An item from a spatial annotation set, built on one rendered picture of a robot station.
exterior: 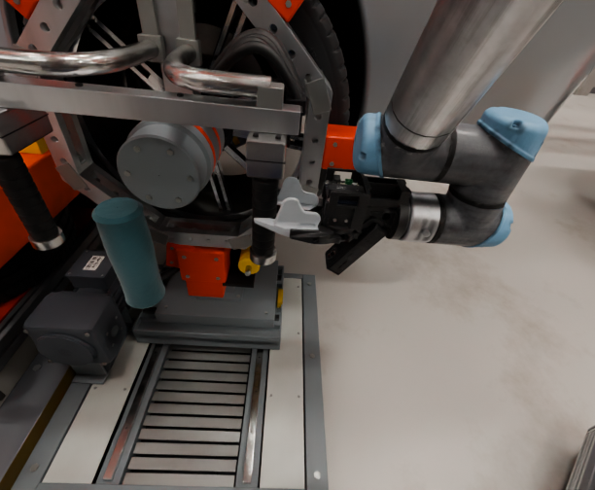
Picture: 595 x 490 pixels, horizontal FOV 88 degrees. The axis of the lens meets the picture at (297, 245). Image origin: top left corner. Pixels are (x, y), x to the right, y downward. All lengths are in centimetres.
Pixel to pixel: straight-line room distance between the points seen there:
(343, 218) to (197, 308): 79
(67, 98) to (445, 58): 41
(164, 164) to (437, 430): 116
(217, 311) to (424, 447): 81
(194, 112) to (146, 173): 16
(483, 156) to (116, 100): 44
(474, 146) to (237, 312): 88
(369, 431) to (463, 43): 111
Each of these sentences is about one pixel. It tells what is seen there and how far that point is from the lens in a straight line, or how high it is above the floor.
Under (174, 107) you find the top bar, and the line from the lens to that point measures 44.
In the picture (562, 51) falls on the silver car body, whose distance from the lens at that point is 100.
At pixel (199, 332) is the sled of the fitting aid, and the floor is 15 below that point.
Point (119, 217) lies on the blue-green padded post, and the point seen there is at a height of 74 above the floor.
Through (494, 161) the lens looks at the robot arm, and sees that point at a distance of 44.
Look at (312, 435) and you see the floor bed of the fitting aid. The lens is 108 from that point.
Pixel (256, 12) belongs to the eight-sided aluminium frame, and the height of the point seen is 106.
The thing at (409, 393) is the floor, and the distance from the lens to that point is 132.
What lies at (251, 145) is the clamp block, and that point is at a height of 94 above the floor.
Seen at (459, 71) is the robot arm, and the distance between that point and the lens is 30.
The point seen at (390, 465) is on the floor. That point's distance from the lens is 120.
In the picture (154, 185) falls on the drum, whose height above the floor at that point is 83.
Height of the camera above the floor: 110
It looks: 40 degrees down
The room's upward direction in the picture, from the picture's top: 7 degrees clockwise
